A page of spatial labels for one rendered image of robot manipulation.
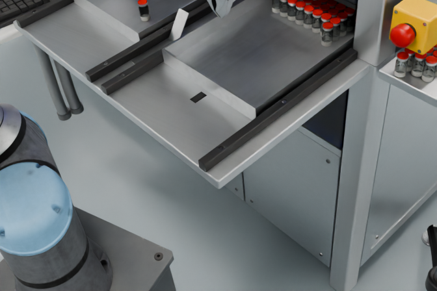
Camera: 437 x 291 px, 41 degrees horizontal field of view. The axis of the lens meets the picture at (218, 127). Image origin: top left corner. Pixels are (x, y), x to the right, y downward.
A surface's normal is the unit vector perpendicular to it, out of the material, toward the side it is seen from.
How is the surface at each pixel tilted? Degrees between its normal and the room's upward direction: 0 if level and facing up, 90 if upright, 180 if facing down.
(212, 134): 0
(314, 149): 90
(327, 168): 90
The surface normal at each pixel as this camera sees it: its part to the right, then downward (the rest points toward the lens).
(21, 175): -0.02, -0.62
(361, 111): -0.73, 0.52
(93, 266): 0.91, -0.14
